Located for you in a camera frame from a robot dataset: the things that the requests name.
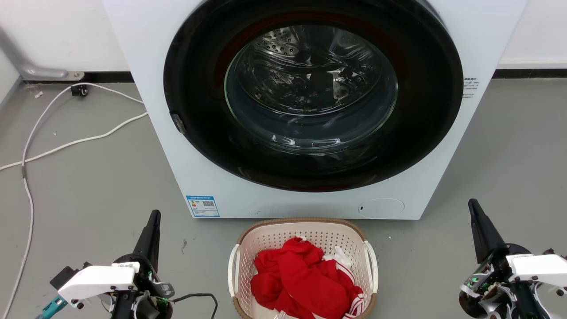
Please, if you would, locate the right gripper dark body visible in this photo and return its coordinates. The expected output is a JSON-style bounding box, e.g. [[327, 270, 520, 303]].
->
[[458, 243, 567, 319]]

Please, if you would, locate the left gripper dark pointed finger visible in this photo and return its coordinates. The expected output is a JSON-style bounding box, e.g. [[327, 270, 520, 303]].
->
[[132, 210, 161, 272]]

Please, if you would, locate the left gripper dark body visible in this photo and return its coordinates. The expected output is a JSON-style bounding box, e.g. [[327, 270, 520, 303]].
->
[[103, 253, 175, 319]]

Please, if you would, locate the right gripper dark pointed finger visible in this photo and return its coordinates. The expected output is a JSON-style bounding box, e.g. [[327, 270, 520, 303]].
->
[[468, 198, 508, 265]]

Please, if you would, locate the beige plastic laundry basket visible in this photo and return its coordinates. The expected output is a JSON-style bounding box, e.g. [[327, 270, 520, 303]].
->
[[228, 218, 379, 319]]

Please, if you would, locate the blue energy label sticker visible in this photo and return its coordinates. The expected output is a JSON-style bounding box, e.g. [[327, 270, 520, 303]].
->
[[186, 195, 220, 218]]

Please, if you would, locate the teal connector piece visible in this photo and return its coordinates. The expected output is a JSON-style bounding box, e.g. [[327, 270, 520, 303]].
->
[[35, 296, 68, 319]]

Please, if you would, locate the round white filter cover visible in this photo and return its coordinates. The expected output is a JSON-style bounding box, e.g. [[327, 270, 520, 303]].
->
[[357, 198, 405, 219]]

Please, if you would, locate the small printed text sticker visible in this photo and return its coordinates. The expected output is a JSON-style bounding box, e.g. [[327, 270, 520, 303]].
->
[[462, 77, 481, 99]]

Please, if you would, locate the black round washing machine door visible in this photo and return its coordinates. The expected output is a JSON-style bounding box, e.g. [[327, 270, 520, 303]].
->
[[163, 0, 464, 193]]

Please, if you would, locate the white front-load washing machine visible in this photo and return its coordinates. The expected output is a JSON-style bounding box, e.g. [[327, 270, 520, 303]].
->
[[102, 0, 530, 221]]

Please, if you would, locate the grey drain pipe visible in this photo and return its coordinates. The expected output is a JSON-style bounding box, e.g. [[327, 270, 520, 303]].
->
[[0, 26, 85, 82]]

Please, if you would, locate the thin black cable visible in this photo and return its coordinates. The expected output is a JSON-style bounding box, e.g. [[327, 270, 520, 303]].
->
[[171, 293, 218, 319]]

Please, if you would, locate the left gripper white camera cover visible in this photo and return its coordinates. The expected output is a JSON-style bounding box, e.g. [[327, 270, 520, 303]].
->
[[58, 262, 140, 309]]

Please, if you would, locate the gripper white camera cover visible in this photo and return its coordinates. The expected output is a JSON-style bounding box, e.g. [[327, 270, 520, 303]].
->
[[506, 253, 567, 288], [58, 262, 140, 309]]

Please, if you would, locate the right gripper white camera cover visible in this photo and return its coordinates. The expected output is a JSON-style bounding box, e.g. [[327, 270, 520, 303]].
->
[[506, 253, 567, 288]]

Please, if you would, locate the grey door latch handle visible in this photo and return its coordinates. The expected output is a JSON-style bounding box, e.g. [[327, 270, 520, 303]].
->
[[170, 111, 187, 135]]

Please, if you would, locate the white power cable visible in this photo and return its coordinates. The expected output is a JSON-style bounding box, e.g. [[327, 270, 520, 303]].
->
[[0, 112, 149, 171]]

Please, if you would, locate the long looping white cable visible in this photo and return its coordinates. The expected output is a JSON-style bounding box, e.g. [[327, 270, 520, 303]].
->
[[0, 82, 145, 319]]

